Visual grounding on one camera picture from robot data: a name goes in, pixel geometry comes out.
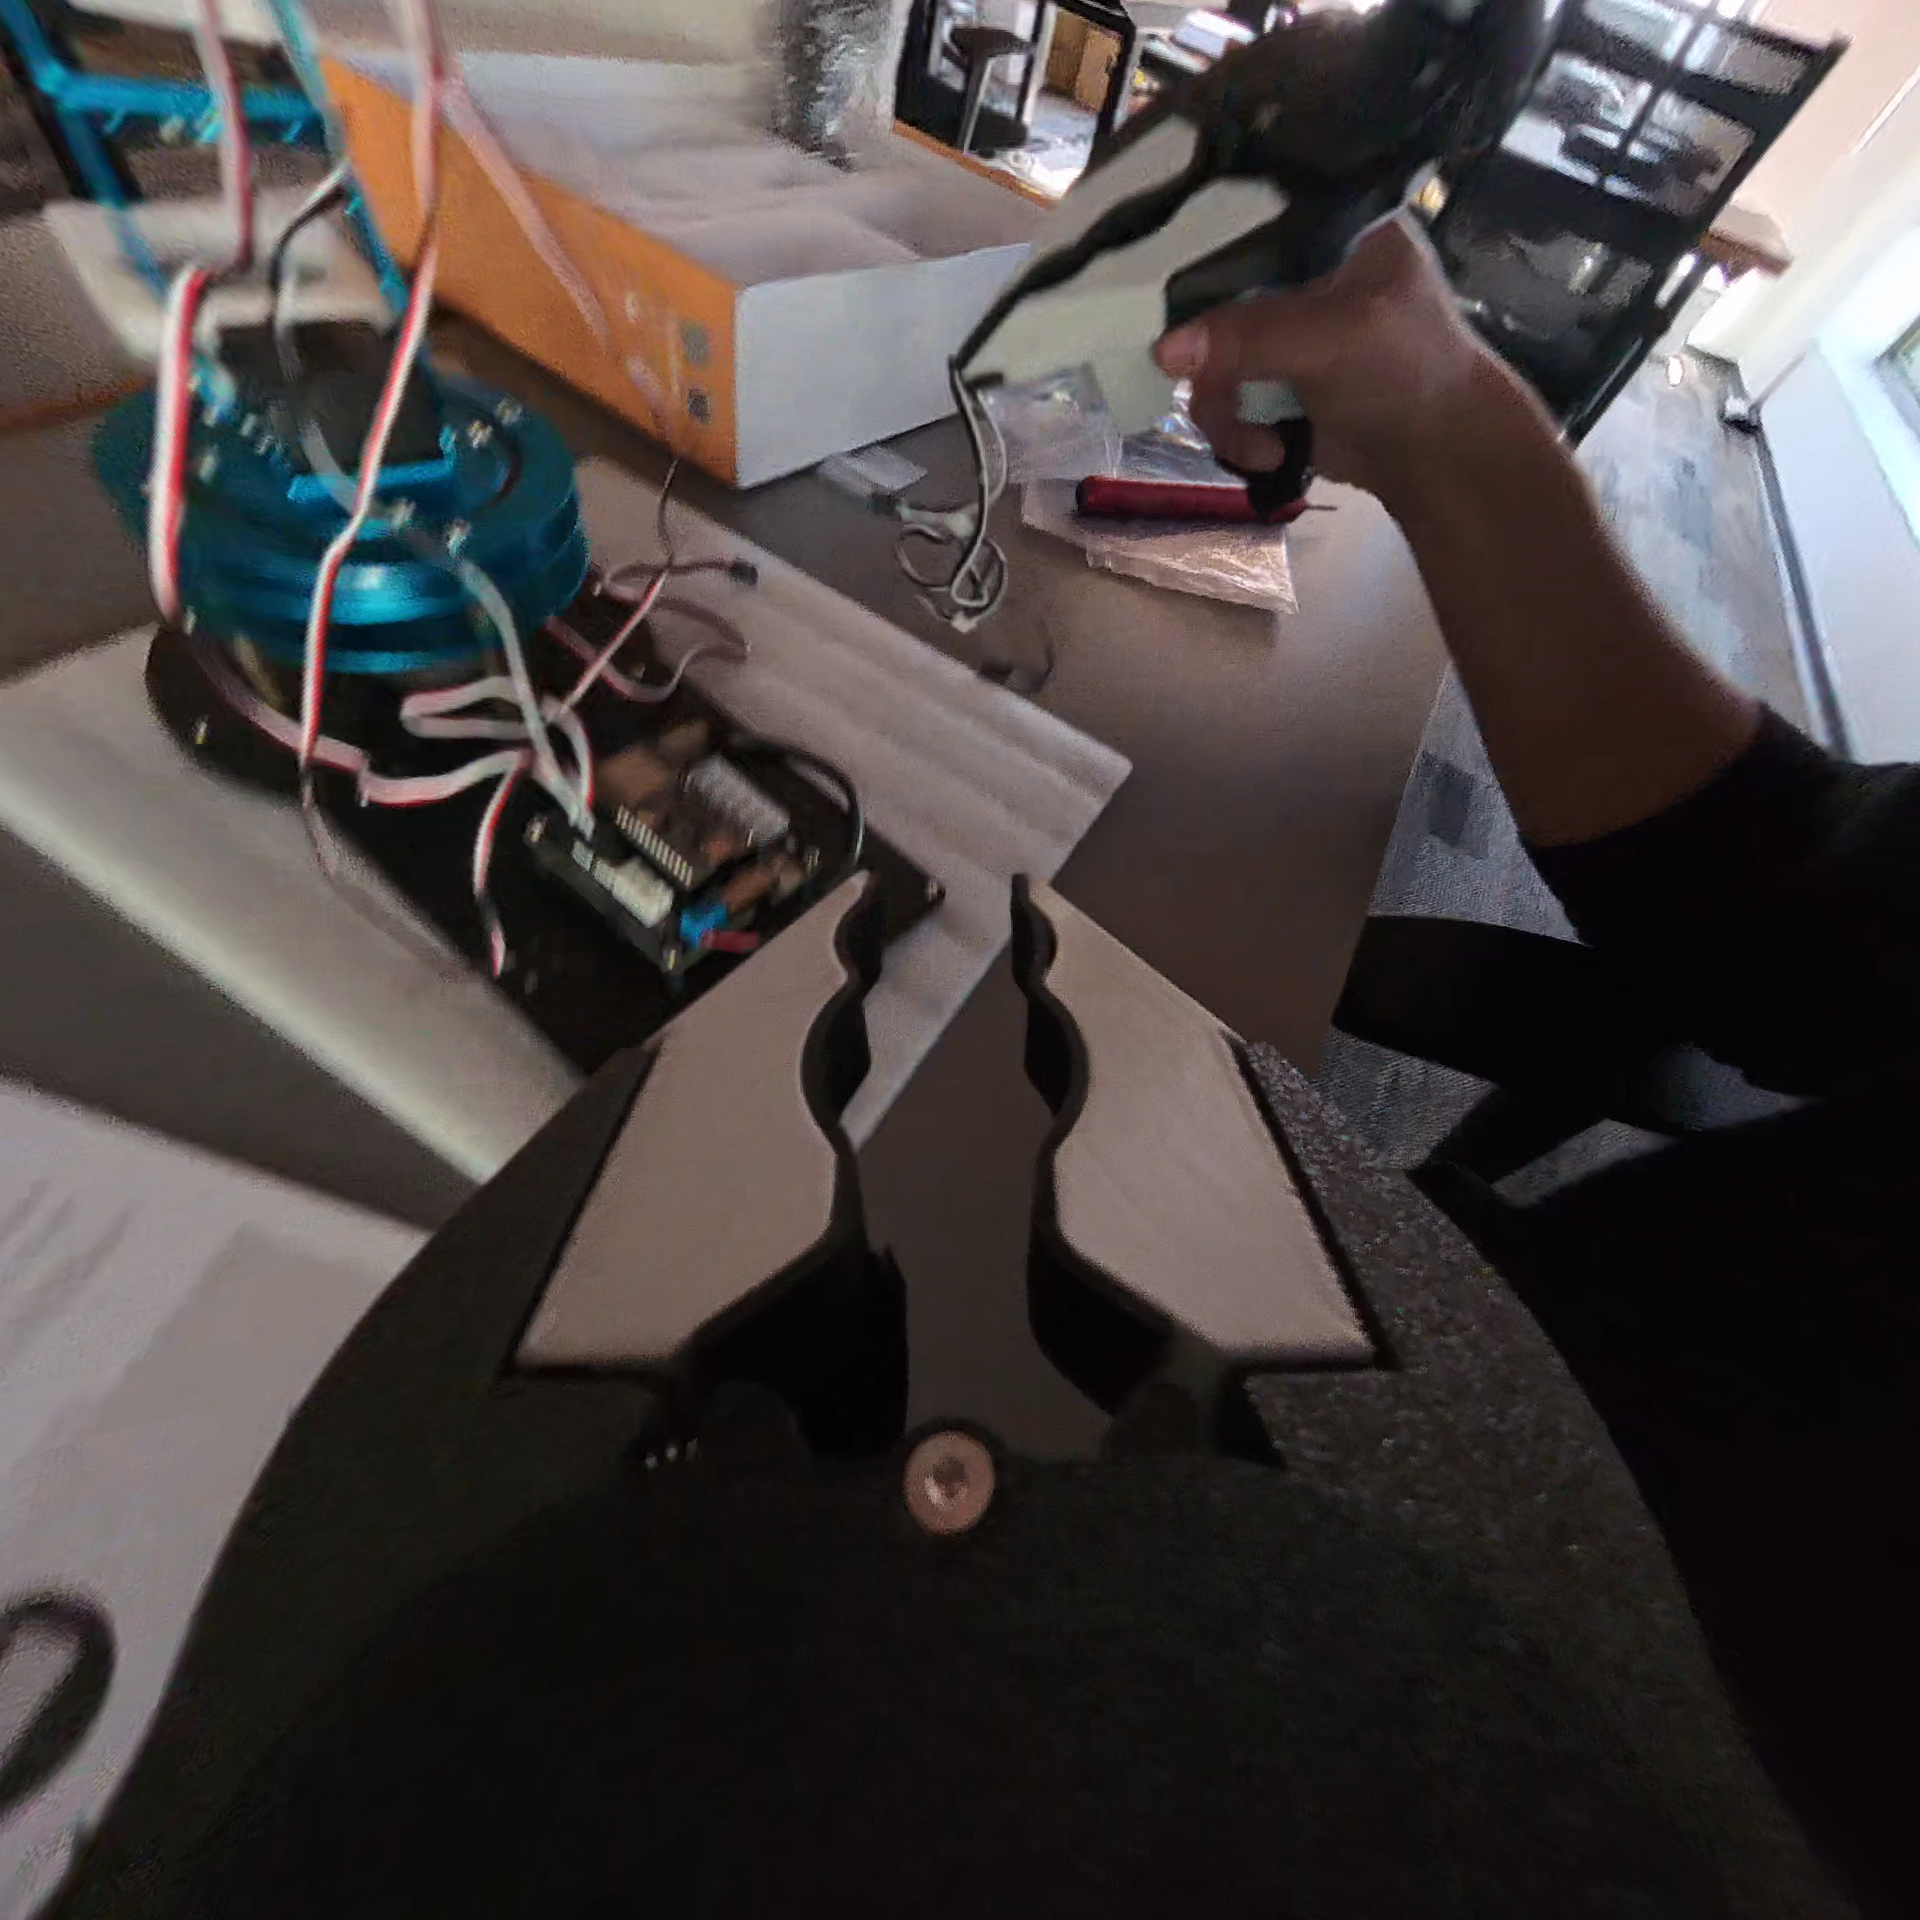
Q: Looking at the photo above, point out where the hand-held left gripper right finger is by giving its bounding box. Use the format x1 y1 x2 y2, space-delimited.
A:
1009 873 1382 1416

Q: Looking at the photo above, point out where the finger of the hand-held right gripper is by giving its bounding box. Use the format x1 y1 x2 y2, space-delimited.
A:
949 165 1299 431
1030 105 1210 296

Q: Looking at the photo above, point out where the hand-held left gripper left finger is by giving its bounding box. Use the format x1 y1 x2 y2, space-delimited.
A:
513 871 915 1455

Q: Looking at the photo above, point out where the grey cable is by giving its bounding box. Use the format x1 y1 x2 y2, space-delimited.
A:
897 359 1058 693

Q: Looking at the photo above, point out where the control circuit board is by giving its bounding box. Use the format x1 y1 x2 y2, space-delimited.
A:
521 749 841 976

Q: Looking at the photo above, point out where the person's right forearm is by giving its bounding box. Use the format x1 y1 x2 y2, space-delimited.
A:
1395 435 1920 1114

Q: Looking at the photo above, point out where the wood edged office desk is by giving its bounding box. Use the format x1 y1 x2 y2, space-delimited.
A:
892 0 1143 168

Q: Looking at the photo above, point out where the person's right hand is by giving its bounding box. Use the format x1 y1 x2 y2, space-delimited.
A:
1151 223 1578 528

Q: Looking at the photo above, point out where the flat clear plastic bag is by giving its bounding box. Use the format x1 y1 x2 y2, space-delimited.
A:
1020 435 1299 616

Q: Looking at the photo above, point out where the orange white cardboard box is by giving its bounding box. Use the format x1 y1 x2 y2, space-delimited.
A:
322 0 1143 490

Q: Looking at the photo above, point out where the black mesh office chair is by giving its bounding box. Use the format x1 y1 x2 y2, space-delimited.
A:
1423 0 1854 444

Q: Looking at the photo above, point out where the bubble wrap bag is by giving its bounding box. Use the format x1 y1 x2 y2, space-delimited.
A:
780 0 902 160

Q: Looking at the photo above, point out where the white foam sheet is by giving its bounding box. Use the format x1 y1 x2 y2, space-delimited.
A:
0 450 1133 1186

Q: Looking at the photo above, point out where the instruction booklet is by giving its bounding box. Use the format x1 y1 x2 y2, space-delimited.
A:
0 1080 437 1920

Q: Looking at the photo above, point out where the red handled screwdriver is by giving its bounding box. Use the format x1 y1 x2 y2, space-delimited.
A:
1073 471 1329 524

